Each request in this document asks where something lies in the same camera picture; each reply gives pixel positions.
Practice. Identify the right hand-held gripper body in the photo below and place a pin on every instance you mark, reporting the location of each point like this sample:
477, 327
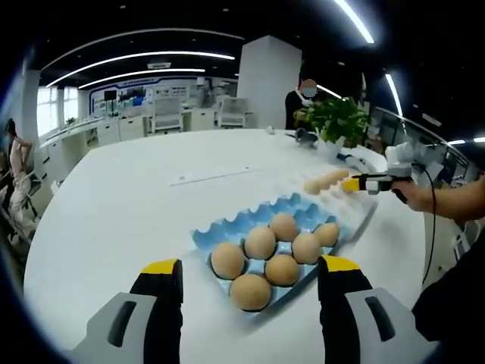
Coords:
399, 159

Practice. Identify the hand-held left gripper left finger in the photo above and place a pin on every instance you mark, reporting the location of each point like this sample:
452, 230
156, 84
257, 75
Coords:
159, 322

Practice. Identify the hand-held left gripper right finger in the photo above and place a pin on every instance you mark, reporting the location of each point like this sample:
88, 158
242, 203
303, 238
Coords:
337, 322

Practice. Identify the group of brown eggs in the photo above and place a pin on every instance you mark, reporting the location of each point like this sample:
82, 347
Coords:
314, 186

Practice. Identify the single brown egg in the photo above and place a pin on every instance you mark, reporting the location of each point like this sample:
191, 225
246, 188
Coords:
260, 242
284, 226
282, 270
227, 261
327, 234
250, 292
306, 248

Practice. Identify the blue egg tray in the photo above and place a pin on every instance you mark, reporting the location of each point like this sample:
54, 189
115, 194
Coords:
265, 212

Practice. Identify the person's right hand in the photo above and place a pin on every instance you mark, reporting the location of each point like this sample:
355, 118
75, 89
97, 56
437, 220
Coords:
417, 197

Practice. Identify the white plush toy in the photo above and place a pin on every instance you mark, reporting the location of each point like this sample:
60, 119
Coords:
356, 161

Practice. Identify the straight ceiling light strip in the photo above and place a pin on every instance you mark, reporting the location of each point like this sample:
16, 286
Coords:
394, 95

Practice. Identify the green potted plant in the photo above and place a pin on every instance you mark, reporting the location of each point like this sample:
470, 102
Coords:
337, 117

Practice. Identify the grey plush toy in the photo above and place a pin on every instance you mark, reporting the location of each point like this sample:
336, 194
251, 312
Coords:
305, 135

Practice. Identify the small white round toy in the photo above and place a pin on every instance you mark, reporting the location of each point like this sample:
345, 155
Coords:
270, 130

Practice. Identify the white table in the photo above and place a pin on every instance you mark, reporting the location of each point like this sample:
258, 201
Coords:
132, 212

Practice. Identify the person's dark clothing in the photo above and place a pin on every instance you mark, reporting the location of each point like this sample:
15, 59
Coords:
454, 303

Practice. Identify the large curved ceiling light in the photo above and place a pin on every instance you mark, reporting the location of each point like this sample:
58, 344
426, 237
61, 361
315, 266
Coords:
360, 26

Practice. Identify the white mesh office chair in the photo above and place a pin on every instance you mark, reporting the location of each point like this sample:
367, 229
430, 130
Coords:
233, 110
166, 112

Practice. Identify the long curved ceiling light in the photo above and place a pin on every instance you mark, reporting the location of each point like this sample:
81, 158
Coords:
227, 57

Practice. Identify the white low cabinet row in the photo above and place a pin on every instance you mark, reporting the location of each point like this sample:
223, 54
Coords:
110, 132

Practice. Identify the short curved ceiling light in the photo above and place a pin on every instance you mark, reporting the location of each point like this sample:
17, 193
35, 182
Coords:
189, 69

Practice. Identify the small black monitor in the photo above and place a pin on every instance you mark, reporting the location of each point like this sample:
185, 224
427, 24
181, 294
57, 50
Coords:
110, 95

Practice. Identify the ceiling air vent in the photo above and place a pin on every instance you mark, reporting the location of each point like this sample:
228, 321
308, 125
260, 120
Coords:
159, 65

